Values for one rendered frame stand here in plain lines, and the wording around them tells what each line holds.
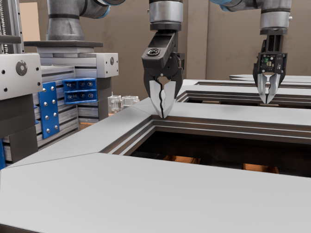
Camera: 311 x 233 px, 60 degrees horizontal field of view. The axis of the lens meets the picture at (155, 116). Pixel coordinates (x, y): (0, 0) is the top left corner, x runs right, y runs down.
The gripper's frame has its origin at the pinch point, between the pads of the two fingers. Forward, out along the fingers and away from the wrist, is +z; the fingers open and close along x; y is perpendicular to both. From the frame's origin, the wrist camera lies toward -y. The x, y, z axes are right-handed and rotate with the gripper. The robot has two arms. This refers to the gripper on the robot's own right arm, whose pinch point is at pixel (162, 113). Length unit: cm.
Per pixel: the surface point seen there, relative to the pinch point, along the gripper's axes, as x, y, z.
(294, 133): -28.3, 0.4, 2.5
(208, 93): -5.9, 45.6, 1.4
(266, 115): -23.5, 8.3, 0.7
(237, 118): -16.9, 2.9, 0.7
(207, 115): -10.1, 3.6, 0.7
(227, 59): 3, 399, -5
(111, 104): 147, 269, 54
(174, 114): -2.3, 2.8, 0.7
